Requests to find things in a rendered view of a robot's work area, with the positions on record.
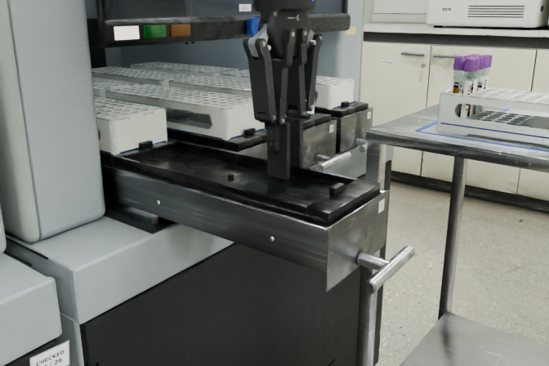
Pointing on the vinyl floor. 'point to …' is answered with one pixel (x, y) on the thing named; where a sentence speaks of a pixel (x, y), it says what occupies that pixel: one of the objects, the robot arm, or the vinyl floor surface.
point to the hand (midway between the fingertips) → (285, 147)
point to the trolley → (493, 341)
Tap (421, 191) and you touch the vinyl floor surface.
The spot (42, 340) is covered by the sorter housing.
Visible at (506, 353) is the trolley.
